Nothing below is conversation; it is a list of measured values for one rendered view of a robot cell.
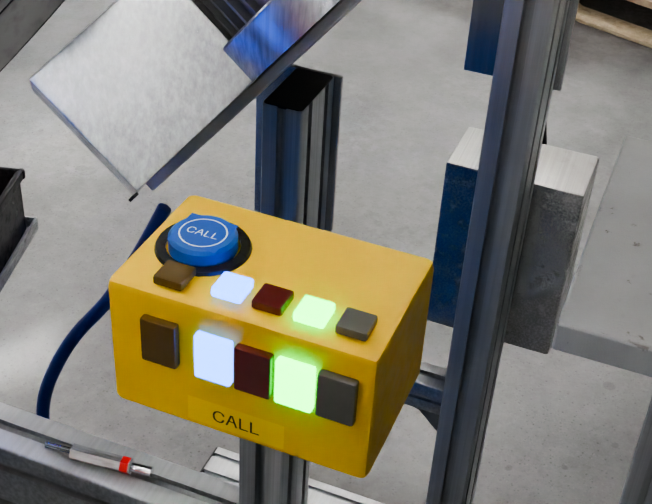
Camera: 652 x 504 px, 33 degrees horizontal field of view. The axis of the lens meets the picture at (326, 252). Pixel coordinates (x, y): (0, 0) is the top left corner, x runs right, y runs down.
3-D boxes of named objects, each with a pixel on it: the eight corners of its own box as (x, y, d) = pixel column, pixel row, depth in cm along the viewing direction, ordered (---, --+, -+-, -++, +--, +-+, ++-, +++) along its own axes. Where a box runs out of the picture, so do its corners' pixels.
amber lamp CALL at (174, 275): (197, 275, 60) (197, 266, 60) (181, 293, 59) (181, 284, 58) (168, 266, 61) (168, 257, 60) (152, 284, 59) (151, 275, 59)
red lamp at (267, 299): (294, 298, 59) (295, 290, 59) (281, 317, 58) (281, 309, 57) (264, 290, 59) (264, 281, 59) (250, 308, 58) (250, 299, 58)
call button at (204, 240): (249, 245, 64) (250, 221, 63) (219, 283, 61) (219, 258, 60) (188, 228, 65) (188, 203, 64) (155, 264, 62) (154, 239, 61)
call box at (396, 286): (418, 390, 69) (437, 254, 63) (363, 502, 61) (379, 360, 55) (193, 320, 73) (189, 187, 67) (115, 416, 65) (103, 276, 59)
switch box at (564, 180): (547, 356, 126) (584, 196, 113) (424, 320, 130) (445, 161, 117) (564, 311, 132) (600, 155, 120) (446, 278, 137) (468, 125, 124)
